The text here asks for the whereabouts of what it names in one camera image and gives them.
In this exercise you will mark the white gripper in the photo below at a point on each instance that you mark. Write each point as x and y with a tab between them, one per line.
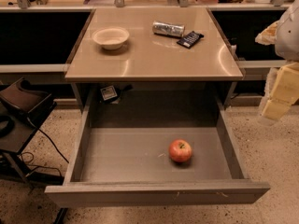
288	36

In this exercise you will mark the red apple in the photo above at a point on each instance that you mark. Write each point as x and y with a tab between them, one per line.
180	151

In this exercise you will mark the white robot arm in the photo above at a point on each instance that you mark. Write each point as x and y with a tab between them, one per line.
284	35

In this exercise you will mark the beige counter cabinet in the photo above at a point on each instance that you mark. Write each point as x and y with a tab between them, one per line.
150	57

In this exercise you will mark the open grey drawer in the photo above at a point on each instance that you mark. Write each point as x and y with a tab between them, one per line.
121	155

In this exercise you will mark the black snack packet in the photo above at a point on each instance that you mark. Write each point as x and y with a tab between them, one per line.
190	39

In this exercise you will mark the silver crumpled can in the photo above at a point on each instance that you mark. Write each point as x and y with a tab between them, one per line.
169	29

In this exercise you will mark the small labelled black device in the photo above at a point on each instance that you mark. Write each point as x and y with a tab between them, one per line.
109	94

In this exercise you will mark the white paper bowl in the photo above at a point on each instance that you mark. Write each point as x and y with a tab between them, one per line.
110	38

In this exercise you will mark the black side cart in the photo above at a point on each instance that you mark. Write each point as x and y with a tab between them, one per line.
23	111

